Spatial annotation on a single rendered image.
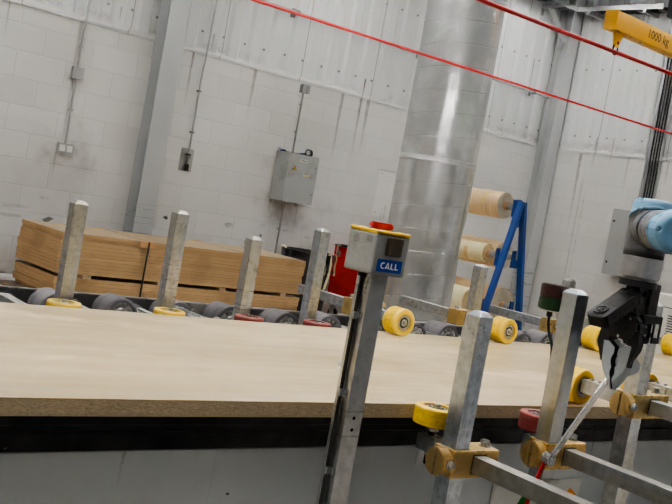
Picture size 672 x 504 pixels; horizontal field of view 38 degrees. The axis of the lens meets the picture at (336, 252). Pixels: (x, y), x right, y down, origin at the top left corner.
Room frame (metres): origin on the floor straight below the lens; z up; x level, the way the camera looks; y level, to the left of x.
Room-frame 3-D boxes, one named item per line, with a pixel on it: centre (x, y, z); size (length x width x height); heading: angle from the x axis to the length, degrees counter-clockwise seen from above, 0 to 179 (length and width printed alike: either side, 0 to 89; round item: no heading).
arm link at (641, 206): (1.84, -0.57, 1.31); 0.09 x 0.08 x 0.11; 1
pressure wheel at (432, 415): (1.81, -0.24, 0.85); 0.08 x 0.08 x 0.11
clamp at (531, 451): (1.88, -0.48, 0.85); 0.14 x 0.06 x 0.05; 128
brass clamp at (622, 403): (2.03, -0.68, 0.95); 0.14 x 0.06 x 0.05; 128
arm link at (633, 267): (1.85, -0.57, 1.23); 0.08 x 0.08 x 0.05
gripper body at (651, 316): (1.85, -0.58, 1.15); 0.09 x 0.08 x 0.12; 128
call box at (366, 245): (1.55, -0.06, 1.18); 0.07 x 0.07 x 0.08; 38
